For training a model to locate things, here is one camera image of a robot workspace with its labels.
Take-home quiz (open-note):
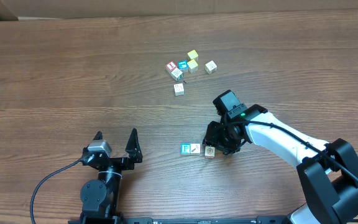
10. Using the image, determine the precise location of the white block teal side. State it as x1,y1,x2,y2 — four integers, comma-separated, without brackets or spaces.
204,146,215,159

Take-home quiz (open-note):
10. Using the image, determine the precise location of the white block hammer picture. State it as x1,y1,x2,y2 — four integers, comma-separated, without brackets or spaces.
190,143,201,155

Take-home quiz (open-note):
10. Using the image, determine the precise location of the blue letter P block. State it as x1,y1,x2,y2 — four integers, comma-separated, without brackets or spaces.
180,143,191,156

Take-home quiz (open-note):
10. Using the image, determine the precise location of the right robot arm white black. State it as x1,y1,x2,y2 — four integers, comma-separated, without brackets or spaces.
203,90,358,223

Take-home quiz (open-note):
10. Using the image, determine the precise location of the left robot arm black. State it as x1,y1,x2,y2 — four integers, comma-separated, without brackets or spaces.
79,128,143,223

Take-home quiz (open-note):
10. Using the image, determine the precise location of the white block red M side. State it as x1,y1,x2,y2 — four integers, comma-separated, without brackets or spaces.
173,83,185,96

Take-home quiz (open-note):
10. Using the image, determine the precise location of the white block yellow side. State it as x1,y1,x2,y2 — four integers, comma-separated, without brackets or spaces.
205,60,217,75

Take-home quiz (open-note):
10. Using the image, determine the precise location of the white block green side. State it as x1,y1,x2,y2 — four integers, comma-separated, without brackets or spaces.
171,68,183,82

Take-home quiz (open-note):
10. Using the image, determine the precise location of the yellow block near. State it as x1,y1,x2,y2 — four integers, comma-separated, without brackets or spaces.
187,59,198,73

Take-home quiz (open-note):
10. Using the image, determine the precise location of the red letter I block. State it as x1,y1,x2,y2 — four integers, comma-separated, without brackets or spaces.
165,60,177,73

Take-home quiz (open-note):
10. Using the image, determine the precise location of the yellow block far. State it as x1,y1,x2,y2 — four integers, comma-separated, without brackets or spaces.
187,50,199,61

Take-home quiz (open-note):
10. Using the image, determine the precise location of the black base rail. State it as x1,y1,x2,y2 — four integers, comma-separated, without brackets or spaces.
68,215,345,224

